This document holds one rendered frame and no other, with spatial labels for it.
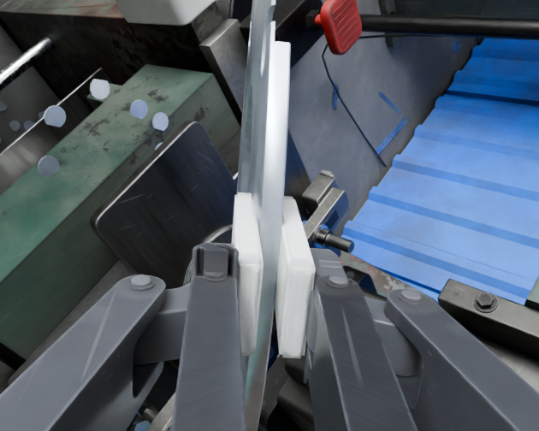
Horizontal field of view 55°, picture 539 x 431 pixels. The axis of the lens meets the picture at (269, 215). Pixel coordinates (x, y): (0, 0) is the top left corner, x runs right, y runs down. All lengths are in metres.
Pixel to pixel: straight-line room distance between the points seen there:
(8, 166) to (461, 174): 1.80
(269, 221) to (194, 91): 0.50
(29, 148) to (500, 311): 0.74
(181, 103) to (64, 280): 0.25
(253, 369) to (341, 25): 0.54
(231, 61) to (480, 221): 1.56
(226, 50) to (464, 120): 1.99
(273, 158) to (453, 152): 2.28
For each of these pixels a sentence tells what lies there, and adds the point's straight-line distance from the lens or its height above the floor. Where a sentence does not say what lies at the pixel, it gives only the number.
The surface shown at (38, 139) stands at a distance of 0.94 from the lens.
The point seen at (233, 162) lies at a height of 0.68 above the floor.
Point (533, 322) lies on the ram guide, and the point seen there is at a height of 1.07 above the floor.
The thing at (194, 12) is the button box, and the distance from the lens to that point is 0.68.
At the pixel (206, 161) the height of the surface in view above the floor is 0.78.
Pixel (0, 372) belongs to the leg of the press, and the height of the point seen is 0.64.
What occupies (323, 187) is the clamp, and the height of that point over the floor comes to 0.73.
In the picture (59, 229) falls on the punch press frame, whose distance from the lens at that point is 0.60.
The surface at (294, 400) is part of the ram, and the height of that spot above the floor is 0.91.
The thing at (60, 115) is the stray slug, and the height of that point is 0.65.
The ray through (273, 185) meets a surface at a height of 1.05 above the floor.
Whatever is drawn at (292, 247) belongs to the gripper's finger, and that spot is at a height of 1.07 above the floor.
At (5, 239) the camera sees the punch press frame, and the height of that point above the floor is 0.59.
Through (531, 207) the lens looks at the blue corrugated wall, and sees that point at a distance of 2.20.
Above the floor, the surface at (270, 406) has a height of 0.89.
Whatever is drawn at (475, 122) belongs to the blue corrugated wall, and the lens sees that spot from 2.58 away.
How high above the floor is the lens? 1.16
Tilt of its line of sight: 39 degrees down
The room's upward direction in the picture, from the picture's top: 110 degrees clockwise
